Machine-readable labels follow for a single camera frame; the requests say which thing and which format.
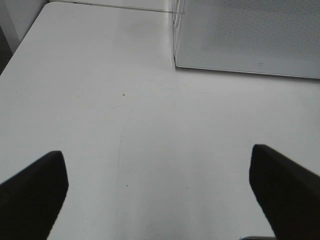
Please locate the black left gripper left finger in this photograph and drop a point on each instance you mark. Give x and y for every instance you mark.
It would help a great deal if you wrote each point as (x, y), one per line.
(31, 200)

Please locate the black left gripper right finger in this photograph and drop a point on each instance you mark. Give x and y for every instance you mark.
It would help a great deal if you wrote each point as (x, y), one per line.
(288, 194)

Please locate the white microwave door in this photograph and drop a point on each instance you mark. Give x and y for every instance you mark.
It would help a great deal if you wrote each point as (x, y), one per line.
(272, 37)

